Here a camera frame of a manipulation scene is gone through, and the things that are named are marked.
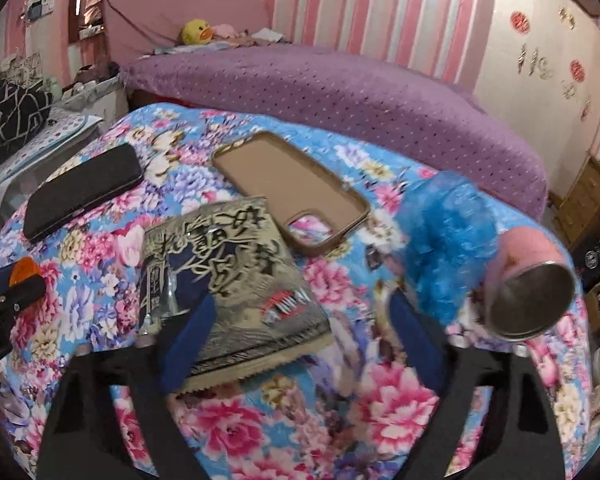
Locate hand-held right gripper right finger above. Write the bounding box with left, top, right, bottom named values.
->
left=386, top=292, right=567, bottom=480

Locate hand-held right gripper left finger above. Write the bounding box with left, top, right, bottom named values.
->
left=36, top=287, right=222, bottom=480

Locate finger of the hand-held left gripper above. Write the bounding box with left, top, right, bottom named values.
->
left=0, top=271, right=48, bottom=313

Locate floral printed blanket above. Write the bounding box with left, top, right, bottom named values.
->
left=0, top=102, right=594, bottom=480

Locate blue mesh bath sponge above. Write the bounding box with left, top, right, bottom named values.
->
left=397, top=170, right=504, bottom=329

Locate black long wallet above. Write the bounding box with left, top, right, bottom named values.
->
left=22, top=142, right=145, bottom=244

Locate pink cup with metal inside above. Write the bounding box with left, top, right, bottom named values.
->
left=484, top=225, right=577, bottom=344

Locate dotted white cushion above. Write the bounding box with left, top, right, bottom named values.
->
left=0, top=110, right=104, bottom=197

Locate dark cloth with light lines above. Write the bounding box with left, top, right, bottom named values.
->
left=0, top=82, right=56, bottom=167

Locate brown phone case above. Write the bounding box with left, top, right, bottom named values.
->
left=211, top=130, right=372, bottom=252

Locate wooden desk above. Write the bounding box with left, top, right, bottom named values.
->
left=552, top=152, right=600, bottom=361

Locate purple dotted bed cover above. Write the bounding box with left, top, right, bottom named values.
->
left=122, top=45, right=549, bottom=217

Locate pink bed headboard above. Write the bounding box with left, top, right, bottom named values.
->
left=102, top=0, right=274, bottom=64

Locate cream wardrobe with decals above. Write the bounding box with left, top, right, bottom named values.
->
left=472, top=0, right=600, bottom=202

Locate yellow duck plush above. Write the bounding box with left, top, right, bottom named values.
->
left=181, top=19, right=215, bottom=46

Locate pink plush toy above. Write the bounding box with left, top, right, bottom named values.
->
left=212, top=22, right=251, bottom=41

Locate pile of light clothes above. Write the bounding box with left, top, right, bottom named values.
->
left=230, top=27, right=286, bottom=49

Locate white wall socket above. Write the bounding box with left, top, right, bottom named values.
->
left=22, top=0, right=56, bottom=19

